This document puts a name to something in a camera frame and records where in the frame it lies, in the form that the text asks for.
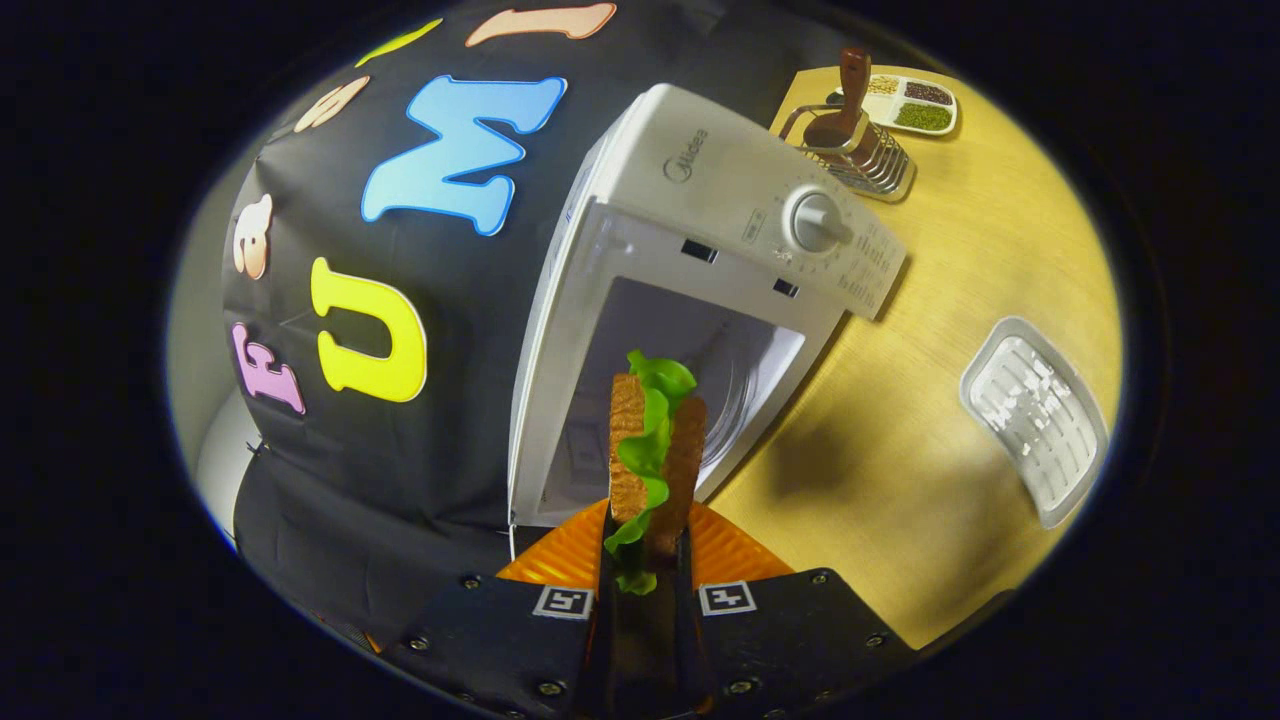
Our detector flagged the brown wooden tool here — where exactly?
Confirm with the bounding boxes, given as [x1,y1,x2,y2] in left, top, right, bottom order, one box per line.
[803,47,873,151]

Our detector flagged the white microwave oven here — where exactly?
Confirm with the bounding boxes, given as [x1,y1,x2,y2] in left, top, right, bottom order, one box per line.
[505,83,909,531]

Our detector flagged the white divided dish of beans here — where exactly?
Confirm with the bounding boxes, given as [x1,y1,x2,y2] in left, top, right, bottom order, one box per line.
[826,73,959,138]

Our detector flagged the metal wire basket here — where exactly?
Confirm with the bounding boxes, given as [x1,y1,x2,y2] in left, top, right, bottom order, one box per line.
[778,103,917,204]

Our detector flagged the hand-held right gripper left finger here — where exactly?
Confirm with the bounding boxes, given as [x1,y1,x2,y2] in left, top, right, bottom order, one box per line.
[385,497,626,720]

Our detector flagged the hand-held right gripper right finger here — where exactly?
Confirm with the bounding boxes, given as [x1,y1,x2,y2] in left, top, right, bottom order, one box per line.
[680,500,916,720]

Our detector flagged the white plastic tray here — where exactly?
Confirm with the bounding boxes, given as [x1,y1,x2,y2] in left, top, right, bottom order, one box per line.
[958,316,1111,531]

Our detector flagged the sandwich with green lettuce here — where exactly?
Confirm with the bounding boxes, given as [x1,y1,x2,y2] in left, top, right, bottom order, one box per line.
[600,350,709,598]

